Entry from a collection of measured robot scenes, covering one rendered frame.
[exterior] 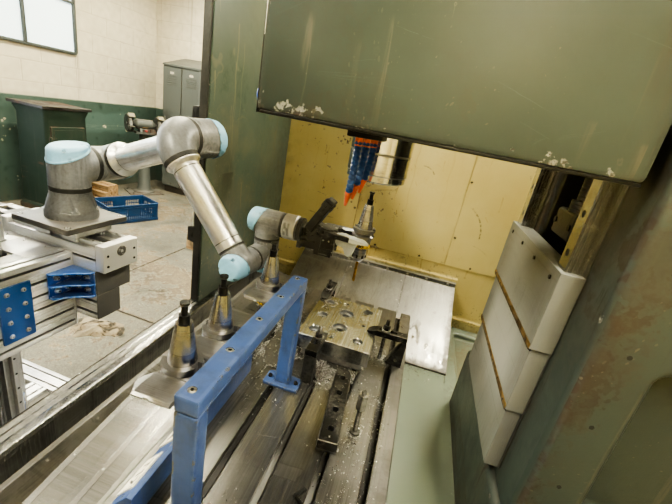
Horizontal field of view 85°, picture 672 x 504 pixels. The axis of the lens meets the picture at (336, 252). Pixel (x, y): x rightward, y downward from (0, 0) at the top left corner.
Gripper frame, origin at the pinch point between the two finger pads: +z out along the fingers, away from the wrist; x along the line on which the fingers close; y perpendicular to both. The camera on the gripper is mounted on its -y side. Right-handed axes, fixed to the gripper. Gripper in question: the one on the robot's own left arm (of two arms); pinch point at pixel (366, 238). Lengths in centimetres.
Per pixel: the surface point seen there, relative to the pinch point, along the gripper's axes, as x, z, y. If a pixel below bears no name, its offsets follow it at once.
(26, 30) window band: -260, -444, -57
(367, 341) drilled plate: -0.3, 7.0, 32.5
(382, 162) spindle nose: 7.6, 0.8, -22.1
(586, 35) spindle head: 32, 29, -48
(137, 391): 64, -19, 9
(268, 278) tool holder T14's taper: 25.8, -17.4, 7.1
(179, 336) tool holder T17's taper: 58, -17, 3
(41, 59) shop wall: -276, -448, -30
